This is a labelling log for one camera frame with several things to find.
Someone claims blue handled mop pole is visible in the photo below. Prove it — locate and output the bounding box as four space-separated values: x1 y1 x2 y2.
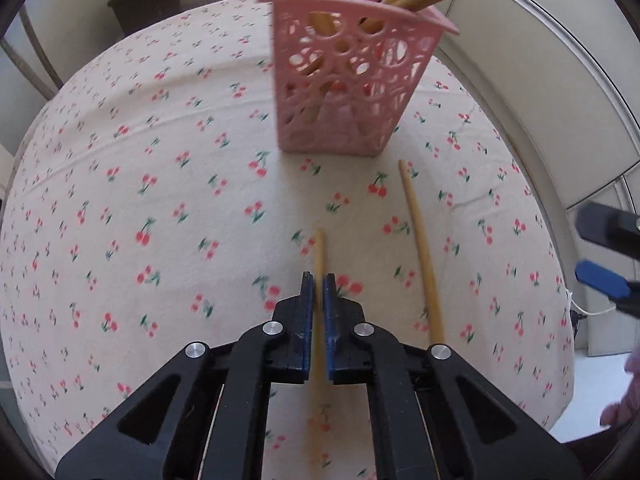
0 39 59 102

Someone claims person's right hand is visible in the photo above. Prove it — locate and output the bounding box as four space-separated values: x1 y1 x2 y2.
599 354 640 429

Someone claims green handled mop pole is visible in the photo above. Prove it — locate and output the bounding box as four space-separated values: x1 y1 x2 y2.
19 9 65 92

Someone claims dark brown trash bin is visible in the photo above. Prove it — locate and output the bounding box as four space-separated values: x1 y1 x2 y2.
106 0 182 36

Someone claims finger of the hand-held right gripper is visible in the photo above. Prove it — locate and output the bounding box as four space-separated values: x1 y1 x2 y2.
575 202 640 261
574 258 640 319

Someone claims white kitchen cabinet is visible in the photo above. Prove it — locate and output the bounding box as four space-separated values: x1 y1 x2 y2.
434 0 640 222

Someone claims pink plastic utensil basket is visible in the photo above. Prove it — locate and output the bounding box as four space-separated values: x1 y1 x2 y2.
257 0 460 157

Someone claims white cable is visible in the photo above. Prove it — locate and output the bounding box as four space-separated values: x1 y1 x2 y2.
564 289 617 317

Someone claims cherry print tablecloth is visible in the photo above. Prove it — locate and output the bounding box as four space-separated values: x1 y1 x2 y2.
0 0 577 480

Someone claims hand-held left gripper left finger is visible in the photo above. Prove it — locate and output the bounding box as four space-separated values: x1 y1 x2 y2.
55 271 315 480

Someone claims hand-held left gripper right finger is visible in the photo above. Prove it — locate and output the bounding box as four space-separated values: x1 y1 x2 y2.
322 273 584 480

